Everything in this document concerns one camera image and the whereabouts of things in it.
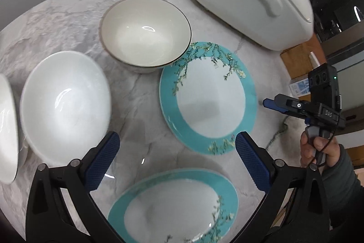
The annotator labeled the person's right hand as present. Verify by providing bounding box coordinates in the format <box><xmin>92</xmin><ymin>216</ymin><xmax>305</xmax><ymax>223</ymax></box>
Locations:
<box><xmin>300</xmin><ymin>130</ymin><xmax>346</xmax><ymax>168</ymax></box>

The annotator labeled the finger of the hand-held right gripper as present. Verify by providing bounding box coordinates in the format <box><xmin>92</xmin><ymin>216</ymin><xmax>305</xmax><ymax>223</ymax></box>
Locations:
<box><xmin>286</xmin><ymin>99</ymin><xmax>314</xmax><ymax>124</ymax></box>
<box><xmin>263</xmin><ymin>93</ymin><xmax>288</xmax><ymax>114</ymax></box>

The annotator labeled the plain white bowl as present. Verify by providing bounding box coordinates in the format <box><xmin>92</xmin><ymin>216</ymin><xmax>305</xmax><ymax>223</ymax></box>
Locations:
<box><xmin>20</xmin><ymin>51</ymin><xmax>111</xmax><ymax>163</ymax></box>

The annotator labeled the white bowl with dark rim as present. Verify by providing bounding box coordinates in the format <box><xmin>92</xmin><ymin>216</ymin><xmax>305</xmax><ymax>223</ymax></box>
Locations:
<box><xmin>0</xmin><ymin>74</ymin><xmax>19</xmax><ymax>184</ymax></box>
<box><xmin>99</xmin><ymin>0</ymin><xmax>192</xmax><ymax>74</ymax></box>

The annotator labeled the teal floral plate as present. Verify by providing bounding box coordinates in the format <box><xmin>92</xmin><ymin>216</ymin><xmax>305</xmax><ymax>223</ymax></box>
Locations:
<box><xmin>107</xmin><ymin>168</ymin><xmax>239</xmax><ymax>243</ymax></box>
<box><xmin>159</xmin><ymin>41</ymin><xmax>257</xmax><ymax>156</ymax></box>

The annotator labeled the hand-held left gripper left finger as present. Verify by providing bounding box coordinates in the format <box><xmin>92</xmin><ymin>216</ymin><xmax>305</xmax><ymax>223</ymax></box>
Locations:
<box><xmin>25</xmin><ymin>131</ymin><xmax>120</xmax><ymax>243</ymax></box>

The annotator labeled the small blue white carton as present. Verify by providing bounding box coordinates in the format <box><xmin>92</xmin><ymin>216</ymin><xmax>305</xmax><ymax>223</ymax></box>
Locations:
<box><xmin>288</xmin><ymin>79</ymin><xmax>311</xmax><ymax>97</ymax></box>

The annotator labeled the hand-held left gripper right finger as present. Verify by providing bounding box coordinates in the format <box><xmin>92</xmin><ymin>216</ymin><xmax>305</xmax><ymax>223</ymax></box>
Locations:
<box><xmin>235</xmin><ymin>131</ymin><xmax>332</xmax><ymax>243</ymax></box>

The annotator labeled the person's right forearm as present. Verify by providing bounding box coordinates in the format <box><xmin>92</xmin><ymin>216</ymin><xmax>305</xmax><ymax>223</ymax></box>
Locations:
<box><xmin>321</xmin><ymin>143</ymin><xmax>364</xmax><ymax>232</ymax></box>

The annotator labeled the cardboard box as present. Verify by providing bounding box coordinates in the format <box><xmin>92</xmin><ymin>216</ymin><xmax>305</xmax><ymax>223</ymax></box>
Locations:
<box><xmin>280</xmin><ymin>34</ymin><xmax>327</xmax><ymax>95</ymax></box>

